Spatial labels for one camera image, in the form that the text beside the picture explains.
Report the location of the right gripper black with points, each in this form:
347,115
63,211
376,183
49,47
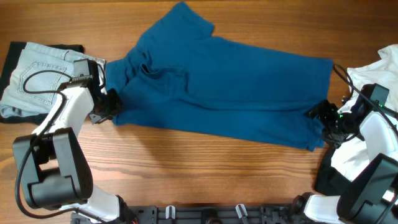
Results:
325,117

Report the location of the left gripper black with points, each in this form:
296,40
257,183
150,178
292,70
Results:
96,116

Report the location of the blue t-shirt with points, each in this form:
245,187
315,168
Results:
180,76

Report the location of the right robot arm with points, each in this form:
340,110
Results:
357,180

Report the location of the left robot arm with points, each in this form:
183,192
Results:
53,176

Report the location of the light blue denim jeans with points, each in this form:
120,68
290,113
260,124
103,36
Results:
32,72

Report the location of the black folded garment left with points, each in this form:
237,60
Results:
15,119

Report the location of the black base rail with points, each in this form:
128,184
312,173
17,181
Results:
266,214

